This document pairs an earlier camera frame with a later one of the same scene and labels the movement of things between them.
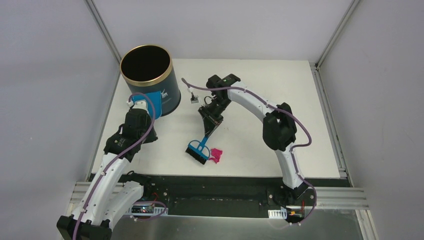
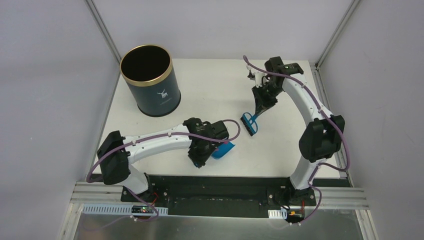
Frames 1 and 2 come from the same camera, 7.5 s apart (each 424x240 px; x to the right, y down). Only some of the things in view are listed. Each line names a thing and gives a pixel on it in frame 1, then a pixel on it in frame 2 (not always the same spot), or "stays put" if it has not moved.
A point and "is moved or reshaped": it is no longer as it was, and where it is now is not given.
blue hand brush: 198,151 is moved or reshaped
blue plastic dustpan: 156,97 → 222,149
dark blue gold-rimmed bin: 147,69 stays put
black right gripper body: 214,111 → 267,94
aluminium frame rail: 105,31 stays put
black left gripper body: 138,117 → 201,156
